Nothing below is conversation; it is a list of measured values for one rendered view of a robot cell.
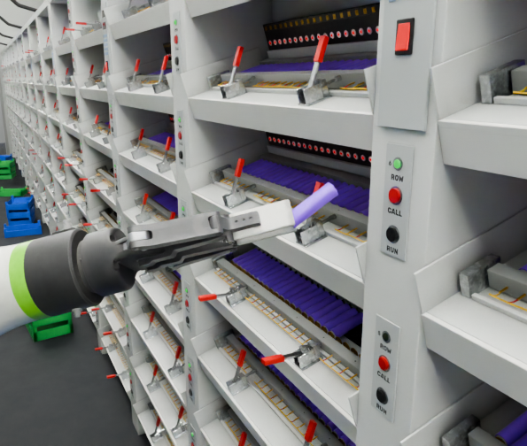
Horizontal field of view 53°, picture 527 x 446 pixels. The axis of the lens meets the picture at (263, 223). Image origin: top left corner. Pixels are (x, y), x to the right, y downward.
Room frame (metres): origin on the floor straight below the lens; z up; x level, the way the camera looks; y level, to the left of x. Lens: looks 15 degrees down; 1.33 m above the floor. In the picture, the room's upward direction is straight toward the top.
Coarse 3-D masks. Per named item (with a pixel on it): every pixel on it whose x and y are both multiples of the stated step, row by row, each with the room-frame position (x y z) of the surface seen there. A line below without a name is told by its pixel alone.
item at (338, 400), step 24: (192, 264) 1.13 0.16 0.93; (216, 264) 1.13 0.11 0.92; (216, 288) 1.05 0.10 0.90; (240, 312) 0.94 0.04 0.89; (264, 336) 0.84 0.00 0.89; (288, 336) 0.82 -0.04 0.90; (288, 360) 0.76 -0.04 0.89; (312, 384) 0.69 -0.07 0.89; (336, 384) 0.68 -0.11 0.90; (336, 408) 0.64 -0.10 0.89
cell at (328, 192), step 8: (328, 184) 0.58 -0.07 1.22; (320, 192) 0.58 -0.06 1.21; (328, 192) 0.58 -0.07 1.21; (336, 192) 0.58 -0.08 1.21; (312, 200) 0.57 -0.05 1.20; (320, 200) 0.57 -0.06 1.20; (328, 200) 0.58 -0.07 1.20; (296, 208) 0.57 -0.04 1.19; (304, 208) 0.57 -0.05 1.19; (312, 208) 0.57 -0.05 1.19; (320, 208) 0.58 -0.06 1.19; (296, 216) 0.57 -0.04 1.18; (304, 216) 0.57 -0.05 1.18; (296, 224) 0.56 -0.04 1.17
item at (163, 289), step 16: (144, 272) 1.60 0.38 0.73; (160, 272) 1.63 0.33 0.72; (176, 272) 1.57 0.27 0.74; (144, 288) 1.55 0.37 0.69; (160, 288) 1.52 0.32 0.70; (176, 288) 1.37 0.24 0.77; (160, 304) 1.42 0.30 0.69; (176, 304) 1.36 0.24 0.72; (176, 320) 1.31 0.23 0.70; (176, 336) 1.31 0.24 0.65
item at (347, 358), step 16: (224, 272) 1.09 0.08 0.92; (240, 272) 1.05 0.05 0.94; (256, 288) 0.96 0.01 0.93; (272, 304) 0.90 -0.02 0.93; (288, 320) 0.85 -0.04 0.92; (304, 320) 0.82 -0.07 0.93; (320, 336) 0.76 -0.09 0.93; (336, 352) 0.72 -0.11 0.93; (352, 352) 0.71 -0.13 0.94; (352, 368) 0.68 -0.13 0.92; (352, 384) 0.66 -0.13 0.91
